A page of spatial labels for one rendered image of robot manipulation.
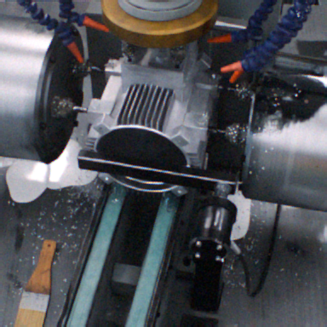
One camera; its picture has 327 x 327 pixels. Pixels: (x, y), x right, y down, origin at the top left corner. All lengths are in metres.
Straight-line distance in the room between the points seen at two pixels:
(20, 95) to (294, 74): 0.43
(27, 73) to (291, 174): 0.44
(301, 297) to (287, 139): 0.34
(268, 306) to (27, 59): 0.59
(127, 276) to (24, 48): 0.42
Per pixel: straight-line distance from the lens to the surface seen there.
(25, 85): 1.10
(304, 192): 1.08
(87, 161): 1.12
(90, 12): 1.21
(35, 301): 1.24
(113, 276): 1.20
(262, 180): 1.07
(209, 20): 1.03
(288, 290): 1.25
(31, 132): 1.12
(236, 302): 1.23
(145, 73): 1.10
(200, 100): 1.15
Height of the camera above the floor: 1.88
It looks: 52 degrees down
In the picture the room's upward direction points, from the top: straight up
